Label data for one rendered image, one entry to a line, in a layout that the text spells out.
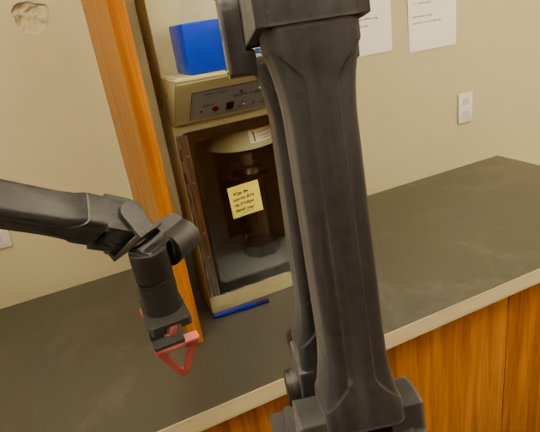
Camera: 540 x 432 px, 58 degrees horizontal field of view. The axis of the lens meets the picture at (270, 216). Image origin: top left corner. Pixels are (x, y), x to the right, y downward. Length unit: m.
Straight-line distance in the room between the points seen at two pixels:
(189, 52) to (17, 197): 0.42
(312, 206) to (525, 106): 2.01
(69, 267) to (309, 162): 1.29
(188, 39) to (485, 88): 1.43
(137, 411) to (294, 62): 0.81
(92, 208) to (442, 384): 0.96
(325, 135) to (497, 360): 1.17
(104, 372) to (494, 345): 0.95
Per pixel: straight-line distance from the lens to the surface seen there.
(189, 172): 1.06
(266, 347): 1.08
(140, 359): 1.15
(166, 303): 0.76
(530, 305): 1.44
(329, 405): 0.40
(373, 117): 1.79
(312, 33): 0.33
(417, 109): 1.91
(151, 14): 1.04
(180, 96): 0.95
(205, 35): 0.95
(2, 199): 0.68
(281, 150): 0.42
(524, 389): 1.61
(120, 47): 0.93
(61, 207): 0.70
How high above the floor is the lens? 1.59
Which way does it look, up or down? 22 degrees down
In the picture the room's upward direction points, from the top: 9 degrees counter-clockwise
